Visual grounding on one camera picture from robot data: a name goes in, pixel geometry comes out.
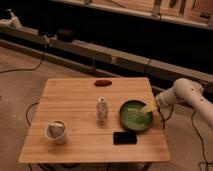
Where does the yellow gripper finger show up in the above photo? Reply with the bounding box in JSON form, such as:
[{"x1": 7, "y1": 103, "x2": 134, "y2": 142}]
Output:
[{"x1": 140, "y1": 102, "x2": 157, "y2": 113}]

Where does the green ceramic bowl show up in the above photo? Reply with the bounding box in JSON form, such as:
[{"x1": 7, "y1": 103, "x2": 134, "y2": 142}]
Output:
[{"x1": 119, "y1": 100, "x2": 153, "y2": 131}]

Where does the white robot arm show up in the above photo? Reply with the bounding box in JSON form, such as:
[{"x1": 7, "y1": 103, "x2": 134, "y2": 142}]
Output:
[{"x1": 140, "y1": 78, "x2": 213, "y2": 130}]

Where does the small white ceramic vase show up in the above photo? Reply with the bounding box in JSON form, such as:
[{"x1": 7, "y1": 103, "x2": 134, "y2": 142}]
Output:
[{"x1": 96, "y1": 97, "x2": 108, "y2": 124}]

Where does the black rectangular block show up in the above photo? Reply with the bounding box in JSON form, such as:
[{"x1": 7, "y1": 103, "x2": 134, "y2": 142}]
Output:
[{"x1": 113, "y1": 132, "x2": 137, "y2": 145}]

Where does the dark red flat object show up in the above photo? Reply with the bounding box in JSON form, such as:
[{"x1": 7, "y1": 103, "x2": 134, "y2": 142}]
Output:
[{"x1": 94, "y1": 80, "x2": 112, "y2": 87}]

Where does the long wooden bench shelf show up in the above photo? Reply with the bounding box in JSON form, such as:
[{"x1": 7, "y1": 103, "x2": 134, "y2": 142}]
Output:
[{"x1": 0, "y1": 26, "x2": 213, "y2": 83}]

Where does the wooden table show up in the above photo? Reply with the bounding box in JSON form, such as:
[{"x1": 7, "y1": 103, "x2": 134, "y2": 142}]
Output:
[{"x1": 19, "y1": 78, "x2": 170, "y2": 163}]

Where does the white cup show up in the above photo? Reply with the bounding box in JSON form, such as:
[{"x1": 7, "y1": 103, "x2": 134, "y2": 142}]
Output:
[{"x1": 44, "y1": 121, "x2": 66, "y2": 144}]

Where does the black object on bench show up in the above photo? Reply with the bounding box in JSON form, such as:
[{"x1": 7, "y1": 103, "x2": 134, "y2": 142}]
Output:
[{"x1": 56, "y1": 29, "x2": 75, "y2": 42}]

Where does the white figurine on bench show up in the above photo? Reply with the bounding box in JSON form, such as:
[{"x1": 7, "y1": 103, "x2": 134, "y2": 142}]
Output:
[{"x1": 0, "y1": 9, "x2": 22, "y2": 29}]

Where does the black cable right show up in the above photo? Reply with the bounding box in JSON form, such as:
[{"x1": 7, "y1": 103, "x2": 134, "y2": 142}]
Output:
[{"x1": 190, "y1": 108, "x2": 213, "y2": 171}]

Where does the black floor cable left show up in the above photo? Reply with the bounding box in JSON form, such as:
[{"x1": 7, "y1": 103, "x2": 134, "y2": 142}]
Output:
[{"x1": 0, "y1": 49, "x2": 46, "y2": 75}]

